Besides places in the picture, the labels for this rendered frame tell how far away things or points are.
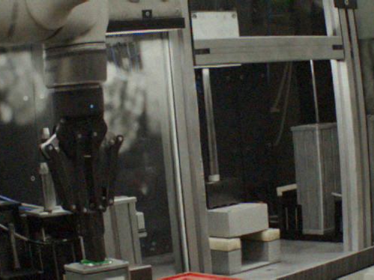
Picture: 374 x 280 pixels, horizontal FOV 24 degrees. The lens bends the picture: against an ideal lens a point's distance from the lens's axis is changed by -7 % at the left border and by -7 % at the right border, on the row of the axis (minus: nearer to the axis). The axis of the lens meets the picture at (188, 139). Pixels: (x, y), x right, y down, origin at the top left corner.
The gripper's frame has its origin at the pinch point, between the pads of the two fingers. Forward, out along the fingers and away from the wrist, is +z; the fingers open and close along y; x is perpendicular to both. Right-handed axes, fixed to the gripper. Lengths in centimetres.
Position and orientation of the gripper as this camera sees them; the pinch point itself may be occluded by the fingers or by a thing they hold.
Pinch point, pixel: (91, 236)
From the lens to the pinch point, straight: 128.0
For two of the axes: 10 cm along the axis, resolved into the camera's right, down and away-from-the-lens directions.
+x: 6.0, -0.1, -8.0
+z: 0.9, 9.9, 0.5
